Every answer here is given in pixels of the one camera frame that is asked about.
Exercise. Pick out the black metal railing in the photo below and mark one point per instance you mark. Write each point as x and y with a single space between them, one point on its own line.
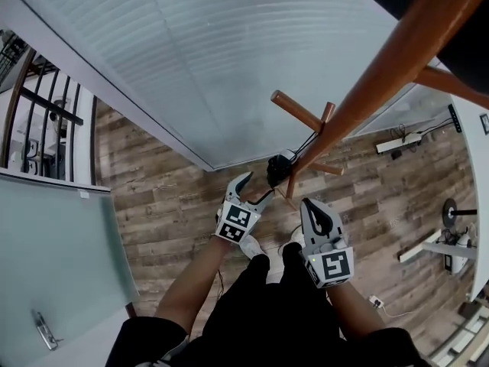
49 105

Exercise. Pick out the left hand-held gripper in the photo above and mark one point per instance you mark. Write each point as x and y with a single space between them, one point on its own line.
237 220

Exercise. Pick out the black hanging coat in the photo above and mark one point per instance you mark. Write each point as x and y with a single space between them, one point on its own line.
464 44

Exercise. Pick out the small black power adapter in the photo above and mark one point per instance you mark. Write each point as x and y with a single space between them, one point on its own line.
397 154

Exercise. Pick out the person's left forearm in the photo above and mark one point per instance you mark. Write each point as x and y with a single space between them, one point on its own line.
195 285

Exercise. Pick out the person's left white shoe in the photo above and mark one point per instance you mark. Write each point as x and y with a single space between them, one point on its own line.
251 247

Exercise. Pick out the brown wooden coat stand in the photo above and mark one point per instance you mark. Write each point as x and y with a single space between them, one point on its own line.
382 63

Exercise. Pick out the person's black trousers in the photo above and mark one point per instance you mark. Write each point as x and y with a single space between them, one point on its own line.
275 312

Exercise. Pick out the white stand foot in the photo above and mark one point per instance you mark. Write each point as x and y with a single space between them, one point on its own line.
428 247

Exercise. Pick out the person's black shirt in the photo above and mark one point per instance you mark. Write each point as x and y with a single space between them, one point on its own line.
141 342

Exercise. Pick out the person's white shoe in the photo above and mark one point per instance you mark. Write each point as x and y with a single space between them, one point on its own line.
251 247
296 237

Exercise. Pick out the white desk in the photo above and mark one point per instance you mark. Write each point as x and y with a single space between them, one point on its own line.
471 189

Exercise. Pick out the black umbrella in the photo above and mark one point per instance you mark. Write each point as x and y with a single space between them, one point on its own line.
277 168

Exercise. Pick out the person's right forearm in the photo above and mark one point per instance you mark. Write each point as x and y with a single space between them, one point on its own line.
353 312

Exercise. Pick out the black round stand base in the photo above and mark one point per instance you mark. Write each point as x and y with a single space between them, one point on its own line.
450 213

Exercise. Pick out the white plug adapter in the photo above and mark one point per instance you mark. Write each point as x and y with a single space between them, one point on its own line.
376 301

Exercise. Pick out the white power strip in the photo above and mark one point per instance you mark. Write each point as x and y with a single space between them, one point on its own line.
397 142

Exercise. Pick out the person's right white shoe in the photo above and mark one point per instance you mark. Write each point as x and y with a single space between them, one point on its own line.
296 237

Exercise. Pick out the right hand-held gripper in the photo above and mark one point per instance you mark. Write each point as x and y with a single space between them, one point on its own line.
330 264

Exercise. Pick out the frosted glass door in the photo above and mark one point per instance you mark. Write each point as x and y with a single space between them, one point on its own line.
57 243

